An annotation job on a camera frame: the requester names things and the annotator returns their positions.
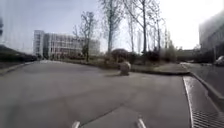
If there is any grey kerb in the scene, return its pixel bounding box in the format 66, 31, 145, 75
179, 63, 224, 113

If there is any robot's own part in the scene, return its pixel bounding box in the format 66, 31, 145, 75
137, 117, 147, 128
71, 120, 81, 128

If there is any grey asphalt road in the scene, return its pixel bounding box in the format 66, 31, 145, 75
0, 59, 224, 128

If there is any dark grey building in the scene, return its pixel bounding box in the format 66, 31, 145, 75
198, 9, 224, 64

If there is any dark hedge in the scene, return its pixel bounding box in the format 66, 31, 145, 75
0, 44, 39, 64

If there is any small white robot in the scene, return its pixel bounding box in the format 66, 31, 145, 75
119, 61, 132, 77

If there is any vehicle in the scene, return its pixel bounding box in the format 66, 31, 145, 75
213, 55, 224, 67

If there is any metal drain grate strip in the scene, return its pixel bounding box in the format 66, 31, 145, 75
182, 75, 224, 128

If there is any planted island with bushes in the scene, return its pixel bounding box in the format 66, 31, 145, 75
59, 48, 191, 76

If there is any row of bare trees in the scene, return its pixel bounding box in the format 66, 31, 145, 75
72, 0, 176, 64

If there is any long white building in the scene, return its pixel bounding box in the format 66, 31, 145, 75
32, 29, 101, 61

